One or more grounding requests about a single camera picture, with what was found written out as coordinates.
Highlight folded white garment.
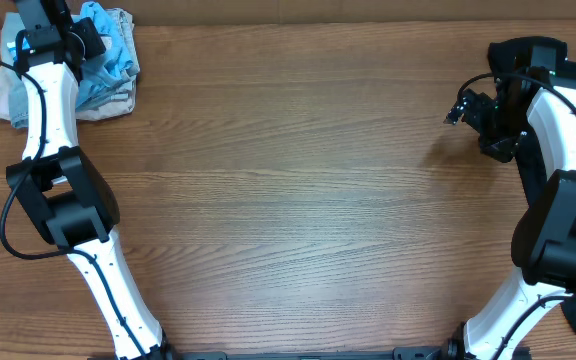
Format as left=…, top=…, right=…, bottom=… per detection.
left=0, top=8, right=137, bottom=125

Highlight light blue printed t-shirt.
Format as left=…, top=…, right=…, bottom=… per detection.
left=12, top=1, right=135, bottom=114

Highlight black garment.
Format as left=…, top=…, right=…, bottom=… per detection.
left=486, top=34, right=576, bottom=340

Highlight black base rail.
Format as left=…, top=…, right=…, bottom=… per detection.
left=167, top=345, right=534, bottom=360

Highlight folded light blue jeans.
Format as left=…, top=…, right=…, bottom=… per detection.
left=0, top=8, right=140, bottom=129

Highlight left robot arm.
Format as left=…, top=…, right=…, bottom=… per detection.
left=6, top=0, right=177, bottom=359

